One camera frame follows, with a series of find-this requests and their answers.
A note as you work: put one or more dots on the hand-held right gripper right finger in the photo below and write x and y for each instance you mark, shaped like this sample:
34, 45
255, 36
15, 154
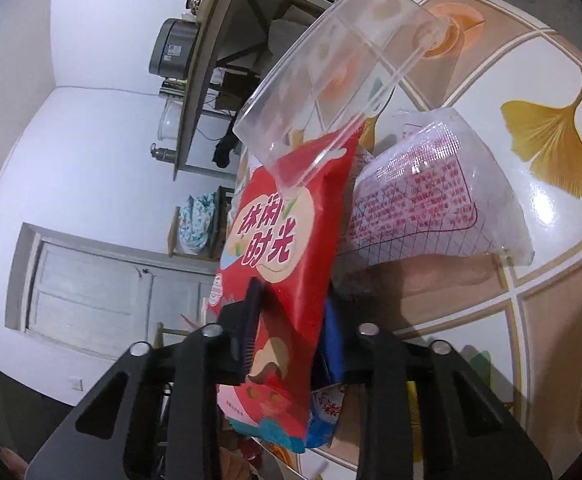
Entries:
333, 345

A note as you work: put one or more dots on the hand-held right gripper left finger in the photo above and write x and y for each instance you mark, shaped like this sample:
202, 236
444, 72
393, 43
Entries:
250, 332

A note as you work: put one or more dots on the blue wrapper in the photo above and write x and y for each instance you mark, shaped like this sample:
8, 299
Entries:
323, 410

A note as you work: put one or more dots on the grey metal frame table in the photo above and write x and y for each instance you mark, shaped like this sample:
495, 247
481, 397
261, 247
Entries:
196, 85

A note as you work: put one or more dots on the red snack bag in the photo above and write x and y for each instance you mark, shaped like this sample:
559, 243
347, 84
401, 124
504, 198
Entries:
271, 240

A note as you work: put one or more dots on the black cloth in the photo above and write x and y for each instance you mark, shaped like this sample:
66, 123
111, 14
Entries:
223, 150

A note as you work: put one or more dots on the clear plastic container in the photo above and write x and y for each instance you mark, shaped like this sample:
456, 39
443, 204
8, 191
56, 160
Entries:
331, 60

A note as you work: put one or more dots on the grey rice cooker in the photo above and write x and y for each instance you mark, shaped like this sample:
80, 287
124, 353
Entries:
173, 50

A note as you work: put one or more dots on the white panelled door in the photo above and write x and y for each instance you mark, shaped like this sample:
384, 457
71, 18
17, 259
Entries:
96, 290

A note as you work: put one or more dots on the white red-printed plastic bag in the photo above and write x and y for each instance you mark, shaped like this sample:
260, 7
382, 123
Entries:
421, 195

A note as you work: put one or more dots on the table with patterned cloth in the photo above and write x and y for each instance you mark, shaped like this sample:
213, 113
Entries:
546, 310

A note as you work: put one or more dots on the wooden chair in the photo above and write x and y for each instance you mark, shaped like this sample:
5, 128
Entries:
223, 220

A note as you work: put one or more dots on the floral cloth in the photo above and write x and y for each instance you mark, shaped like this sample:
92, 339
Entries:
196, 222

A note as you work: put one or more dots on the white wall socket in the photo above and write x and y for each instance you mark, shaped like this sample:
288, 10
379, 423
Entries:
77, 384

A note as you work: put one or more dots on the metal water bottle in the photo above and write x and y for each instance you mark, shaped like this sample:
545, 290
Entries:
163, 152

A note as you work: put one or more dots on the glass bowl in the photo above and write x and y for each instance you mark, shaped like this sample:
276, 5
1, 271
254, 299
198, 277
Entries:
167, 120

